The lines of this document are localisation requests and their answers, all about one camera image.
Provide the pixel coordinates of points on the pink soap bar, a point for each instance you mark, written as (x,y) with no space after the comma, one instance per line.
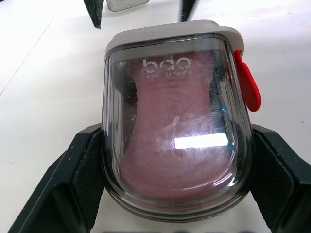
(170,116)

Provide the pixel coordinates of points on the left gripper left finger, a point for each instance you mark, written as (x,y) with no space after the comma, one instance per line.
(70,184)

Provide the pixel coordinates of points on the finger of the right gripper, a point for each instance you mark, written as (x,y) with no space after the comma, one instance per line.
(95,12)
(187,7)

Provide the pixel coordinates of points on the grey translucent box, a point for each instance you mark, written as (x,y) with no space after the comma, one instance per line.
(126,4)

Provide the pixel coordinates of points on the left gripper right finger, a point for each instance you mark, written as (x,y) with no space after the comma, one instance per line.
(281,184)

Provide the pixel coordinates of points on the clear grey soap case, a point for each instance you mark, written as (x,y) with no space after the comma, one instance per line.
(175,121)

